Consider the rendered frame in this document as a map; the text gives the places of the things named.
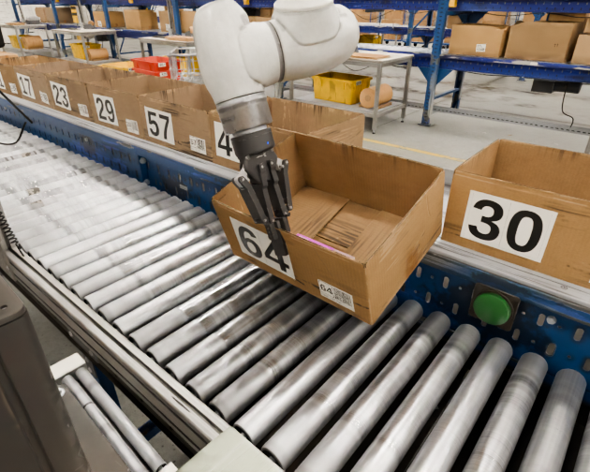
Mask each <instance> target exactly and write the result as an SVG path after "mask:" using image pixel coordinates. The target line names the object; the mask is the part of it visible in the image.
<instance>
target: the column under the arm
mask: <svg viewBox="0 0 590 472"><path fill-rule="evenodd" d="M0 472H131V470H130V469H129V468H128V466H127V465H126V464H125V462H124V461H123V459H122V458H121V457H120V455H119V454H118V453H117V452H116V450H115V449H114V448H113V446H112V445H111V443H110V442H109V441H108V439H107V438H106V437H105V436H104V435H103V434H102V433H101V431H100V430H99V429H98V427H97V426H96V424H95V423H94V422H93V420H92V419H91V418H90V416H89V415H88V414H87V412H86V411H85V410H84V409H83V407H82V406H81V404H80V403H79V402H78V400H77V399H76V398H75V396H74V395H73V394H72V392H71V391H70V390H69V389H68V387H67V386H66V384H65V383H63V384H61V385H60V386H57V384H56V381H55V379H54V376H53V374H52V370H51V367H50V366H49V363H48V361H47V358H46V356H45V353H44V351H43V348H42V346H41V344H40V342H39V339H38V337H37V333H36V330H35V328H34V325H33V323H32V320H31V318H30V316H29V314H28V311H27V309H26V307H25V306H24V303H23V302H22V301H21V300H20V298H19V297H18V296H17V295H16V294H15V292H14V291H13V290H12V289H11V288H10V286H9V285H8V284H7V282H6V281H5V280H4V279H3V278H2V276H1V275H0Z"/></svg>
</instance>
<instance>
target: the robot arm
mask: <svg viewBox="0 0 590 472"><path fill-rule="evenodd" d="M193 38H194V45H195V50H196V56H197V59H198V63H199V70H200V73H201V76H202V78H203V81H204V83H205V85H206V88H207V90H208V91H209V93H210V94H211V96H212V98H213V100H214V103H215V105H216V110H217V112H218V115H219V118H220V121H221V124H222V127H223V130H224V133H225V135H231V134H232V136H233V138H231V139H230V141H231V144H232V147H233V150H234V154H235V155H236V156H237V157H238V158H239V161H240V172H239V174H238V175H237V177H233V178H232V179H231V181H232V183H233V184H234V185H235V186H236V187H237V188H238V189H239V191H240V193H241V195H242V197H243V200H244V202H245V204H246V207H247V209H248V211H249V213H250V214H251V216H252V218H253V220H254V222H255V224H263V225H264V226H265V228H266V231H267V234H268V237H269V239H270V240H271V241H272V244H273V250H274V253H275V255H276V256H287V255H288V249H287V246H286V242H285V240H284V238H283V236H282V235H281V232H280V231H279V230H278V229H283V230H286V231H288V232H290V226H289V223H288V216H290V213H289V211H291V210H292V209H293V206H292V199H291V193H290V186H289V179H288V160H287V159H283V160H282V159H280V158H277V155H276V153H275V152H274V150H273V147H274V146H275V143H274V140H273V133H272V131H271V128H270V127H268V128H267V126H266V125H267V124H270V123H271V122H272V121H273V119H272V116H271V112H270V109H269V105H268V102H267V97H266V95H265V91H264V88H266V87H268V86H270V85H273V84H275V83H278V82H282V81H296V80H300V79H305V78H309V77H312V76H315V75H317V74H320V73H323V72H326V71H328V70H330V69H333V68H335V67H337V66H339V65H341V64H343V63H344V62H345V61H346V60H347V59H348V58H349V57H350V56H351V55H352V54H353V52H354V51H355V49H356V47H357V45H358V43H359V38H360V28H359V24H358V21H357V20H356V18H355V16H354V14H353V13H352V12H351V11H350V10H349V9H347V8H346V7H344V6H342V5H335V4H334V3H333V0H277V1H276V2H275V3H274V4H273V15H272V18H271V20H270V21H266V22H249V20H248V17H247V14H246V13H245V11H244V10H243V9H242V8H241V7H240V6H239V5H238V4H237V3H236V2H235V1H233V0H217V1H213V2H211V3H208V4H206V5H204V6H202V7H200V8H199V9H198V10H197V12H196V14H195V16H194V21H193ZM247 178H248V179H247ZM249 181H250V183H249ZM273 213H274V215H275V216H276V217H274V215H273Z"/></svg>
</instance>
